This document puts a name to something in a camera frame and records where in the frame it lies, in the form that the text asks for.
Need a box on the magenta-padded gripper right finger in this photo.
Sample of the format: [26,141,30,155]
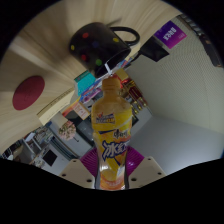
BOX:
[124,146,167,190]

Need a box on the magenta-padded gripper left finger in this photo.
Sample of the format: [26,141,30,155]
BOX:
[59,148,100,190]

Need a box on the yellow-labelled drink bottle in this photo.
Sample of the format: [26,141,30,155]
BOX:
[90,74,133,191]

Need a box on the black computer monitor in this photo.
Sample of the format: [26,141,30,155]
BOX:
[42,148,58,167]

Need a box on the long wooden side desk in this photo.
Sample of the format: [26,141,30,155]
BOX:
[1,128,59,168]

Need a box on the pale yellow notepad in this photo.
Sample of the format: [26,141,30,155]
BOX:
[36,87,76,126]

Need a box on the teal book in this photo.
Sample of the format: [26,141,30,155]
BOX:
[73,70,97,96]

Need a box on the flat round red coaster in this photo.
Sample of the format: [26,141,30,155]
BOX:
[12,75,46,111]

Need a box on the red-tipped white stirrer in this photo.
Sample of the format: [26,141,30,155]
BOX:
[104,63,113,76]

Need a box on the black mug with coloured dots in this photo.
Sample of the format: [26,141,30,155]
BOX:
[68,22,141,78]

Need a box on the purple sign board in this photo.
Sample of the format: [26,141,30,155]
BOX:
[153,20,188,50]

